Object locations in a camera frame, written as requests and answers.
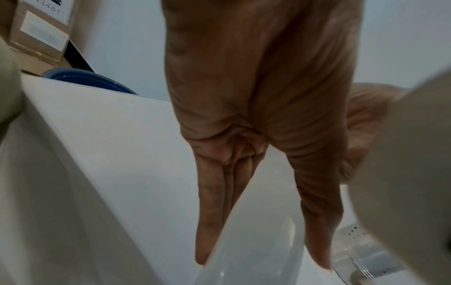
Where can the person's right hand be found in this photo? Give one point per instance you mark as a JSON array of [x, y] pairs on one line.
[[366, 117]]

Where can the blue plastic basin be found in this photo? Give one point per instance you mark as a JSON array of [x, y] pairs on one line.
[[95, 79]]

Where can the person's left hand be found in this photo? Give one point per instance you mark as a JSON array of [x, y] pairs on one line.
[[260, 83]]

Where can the cardboard box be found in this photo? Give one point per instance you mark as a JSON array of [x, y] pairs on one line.
[[38, 30]]

